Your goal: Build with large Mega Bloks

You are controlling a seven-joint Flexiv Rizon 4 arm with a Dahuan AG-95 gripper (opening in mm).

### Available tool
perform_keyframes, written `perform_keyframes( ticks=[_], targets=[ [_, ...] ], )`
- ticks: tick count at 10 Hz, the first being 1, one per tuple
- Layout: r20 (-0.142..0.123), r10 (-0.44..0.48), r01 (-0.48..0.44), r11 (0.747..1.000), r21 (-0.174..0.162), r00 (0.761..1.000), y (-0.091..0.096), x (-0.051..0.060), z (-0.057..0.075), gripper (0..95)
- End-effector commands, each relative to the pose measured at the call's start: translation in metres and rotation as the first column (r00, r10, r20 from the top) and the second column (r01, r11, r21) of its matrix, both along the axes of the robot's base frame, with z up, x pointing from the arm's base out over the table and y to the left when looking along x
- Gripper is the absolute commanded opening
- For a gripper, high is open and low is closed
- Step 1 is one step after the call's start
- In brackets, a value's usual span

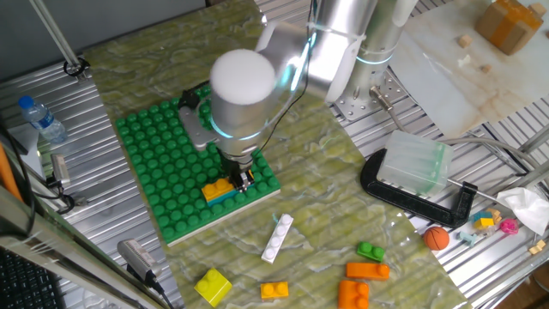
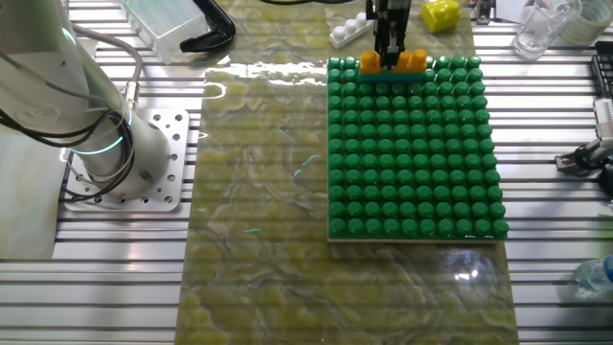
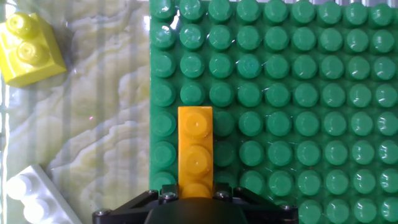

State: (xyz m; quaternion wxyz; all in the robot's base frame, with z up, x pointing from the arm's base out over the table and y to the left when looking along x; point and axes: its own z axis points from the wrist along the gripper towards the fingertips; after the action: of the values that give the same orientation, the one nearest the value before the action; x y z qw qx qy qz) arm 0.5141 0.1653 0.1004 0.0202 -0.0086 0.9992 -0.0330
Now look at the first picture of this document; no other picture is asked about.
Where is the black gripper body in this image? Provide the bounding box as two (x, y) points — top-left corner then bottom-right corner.
(218, 154), (255, 181)

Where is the teal four-stud block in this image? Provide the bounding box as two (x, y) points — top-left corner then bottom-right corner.
(207, 187), (241, 205)

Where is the yellow-orange four-stud block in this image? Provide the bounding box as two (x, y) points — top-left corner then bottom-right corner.
(201, 178), (237, 203)

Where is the green marble pattern mat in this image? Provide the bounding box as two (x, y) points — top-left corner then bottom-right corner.
(83, 0), (473, 309)

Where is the white four-stud block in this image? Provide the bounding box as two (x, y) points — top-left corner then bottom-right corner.
(260, 213), (295, 264)

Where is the green studded baseplate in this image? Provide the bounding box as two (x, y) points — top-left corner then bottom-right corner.
(114, 83), (282, 248)

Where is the lime square block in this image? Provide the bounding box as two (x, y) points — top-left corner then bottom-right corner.
(193, 267), (233, 308)

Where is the yellow-orange two-stud block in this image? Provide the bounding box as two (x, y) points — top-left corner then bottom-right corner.
(260, 281), (290, 300)

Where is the green two-stud block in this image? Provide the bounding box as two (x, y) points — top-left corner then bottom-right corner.
(356, 240), (386, 264)

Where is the orange long sloped block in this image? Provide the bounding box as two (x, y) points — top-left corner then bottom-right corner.
(345, 261), (391, 282)

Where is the orange square block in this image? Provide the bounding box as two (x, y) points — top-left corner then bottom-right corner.
(337, 279), (371, 309)

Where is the black C-clamp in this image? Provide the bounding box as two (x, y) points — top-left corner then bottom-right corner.
(359, 148), (503, 228)

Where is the translucent plastic box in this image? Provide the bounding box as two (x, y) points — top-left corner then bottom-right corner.
(376, 129), (455, 198)

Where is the black pole clamp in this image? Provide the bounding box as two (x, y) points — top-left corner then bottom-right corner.
(63, 58), (91, 79)

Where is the clear water bottle blue cap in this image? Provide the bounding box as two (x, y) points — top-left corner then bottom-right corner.
(17, 94), (69, 145)

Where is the small toy basketball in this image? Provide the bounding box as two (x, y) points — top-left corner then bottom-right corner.
(423, 226), (451, 251)

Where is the white marble pattern mat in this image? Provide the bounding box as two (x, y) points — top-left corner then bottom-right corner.
(388, 0), (549, 139)

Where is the light blue toy piece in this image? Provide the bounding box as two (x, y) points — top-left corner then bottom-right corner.
(455, 230), (478, 248)

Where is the black keyboard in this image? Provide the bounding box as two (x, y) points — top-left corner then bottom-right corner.
(0, 247), (66, 309)

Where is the small pink toy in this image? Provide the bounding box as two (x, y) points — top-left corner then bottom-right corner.
(499, 217), (520, 236)

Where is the white crumpled tissue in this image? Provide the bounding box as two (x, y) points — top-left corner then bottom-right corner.
(496, 186), (549, 236)

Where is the small wooden block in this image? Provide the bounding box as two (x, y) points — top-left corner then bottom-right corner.
(528, 239), (547, 257)

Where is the cardboard box orange tape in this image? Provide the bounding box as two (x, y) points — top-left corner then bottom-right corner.
(474, 0), (545, 56)

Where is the black cable connector bundle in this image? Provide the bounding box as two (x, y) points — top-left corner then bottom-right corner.
(177, 81), (211, 109)

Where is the silver exterior camera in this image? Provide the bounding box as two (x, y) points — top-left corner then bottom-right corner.
(117, 238), (164, 282)
(49, 153), (72, 186)

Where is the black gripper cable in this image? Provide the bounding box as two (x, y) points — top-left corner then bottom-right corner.
(256, 0), (321, 154)

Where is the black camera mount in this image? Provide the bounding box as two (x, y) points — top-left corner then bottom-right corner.
(126, 264), (175, 309)

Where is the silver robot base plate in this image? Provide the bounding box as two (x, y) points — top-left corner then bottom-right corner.
(332, 70), (411, 123)

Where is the metal camera bracket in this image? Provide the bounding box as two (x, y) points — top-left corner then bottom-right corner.
(45, 178), (89, 215)

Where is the grey base cable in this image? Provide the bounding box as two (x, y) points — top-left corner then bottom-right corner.
(368, 85), (541, 173)

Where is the aluminium frame rail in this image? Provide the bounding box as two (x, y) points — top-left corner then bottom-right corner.
(0, 184), (172, 309)

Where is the metal camera pole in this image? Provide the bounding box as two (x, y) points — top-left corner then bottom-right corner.
(27, 0), (91, 83)

